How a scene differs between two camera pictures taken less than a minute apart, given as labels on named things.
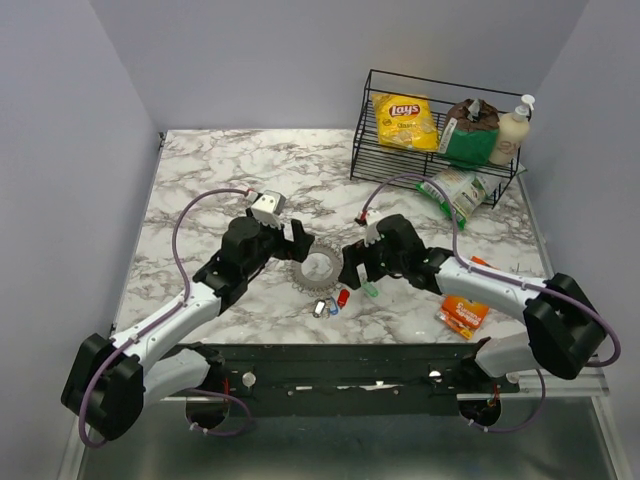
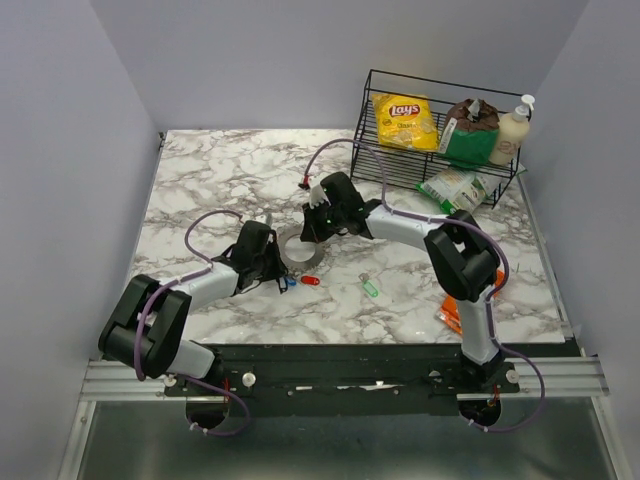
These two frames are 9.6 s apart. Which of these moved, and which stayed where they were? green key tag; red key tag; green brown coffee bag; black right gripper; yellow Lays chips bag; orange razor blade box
Moved: red key tag; black right gripper
Stayed: yellow Lays chips bag; green key tag; green brown coffee bag; orange razor blade box
